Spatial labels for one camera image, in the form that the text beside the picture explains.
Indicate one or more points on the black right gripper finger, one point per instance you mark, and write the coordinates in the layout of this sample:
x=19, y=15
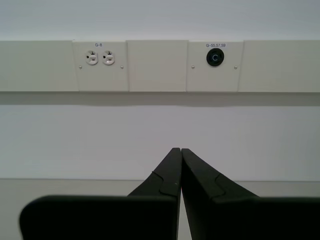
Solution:
x=100, y=217
x=250, y=220

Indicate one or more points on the white round socket cover plate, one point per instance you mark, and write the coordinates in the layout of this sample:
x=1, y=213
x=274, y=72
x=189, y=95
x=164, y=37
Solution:
x=215, y=80

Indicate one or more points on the white power receptacle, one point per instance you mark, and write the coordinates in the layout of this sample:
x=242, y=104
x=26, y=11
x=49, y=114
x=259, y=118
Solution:
x=91, y=57
x=108, y=57

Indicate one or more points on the white blank raceway cover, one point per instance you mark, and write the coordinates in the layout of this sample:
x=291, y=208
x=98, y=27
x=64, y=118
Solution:
x=157, y=66

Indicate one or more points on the black round twist-lock socket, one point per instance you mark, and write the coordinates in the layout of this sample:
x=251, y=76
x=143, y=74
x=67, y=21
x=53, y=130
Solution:
x=215, y=57

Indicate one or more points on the white duplex outlet cover plate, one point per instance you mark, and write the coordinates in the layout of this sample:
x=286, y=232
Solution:
x=100, y=77

